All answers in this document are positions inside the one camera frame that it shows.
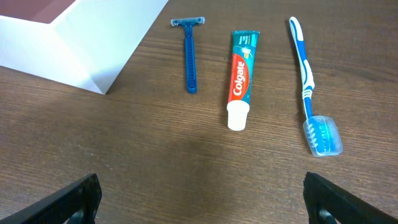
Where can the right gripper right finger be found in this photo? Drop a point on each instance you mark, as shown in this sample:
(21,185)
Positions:
(328,203)

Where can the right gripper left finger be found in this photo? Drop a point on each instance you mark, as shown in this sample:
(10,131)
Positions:
(75,203)

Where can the blue disposable razor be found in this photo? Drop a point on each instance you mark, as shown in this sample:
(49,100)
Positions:
(190,63)

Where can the blue white toothbrush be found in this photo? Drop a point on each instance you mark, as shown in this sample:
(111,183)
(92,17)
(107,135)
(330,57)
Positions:
(320,131)

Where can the white cardboard box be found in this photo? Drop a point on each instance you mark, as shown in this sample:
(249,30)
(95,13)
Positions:
(82,43)

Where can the Colgate toothpaste tube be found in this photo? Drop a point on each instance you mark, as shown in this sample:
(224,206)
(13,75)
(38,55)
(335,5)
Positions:
(242,67)

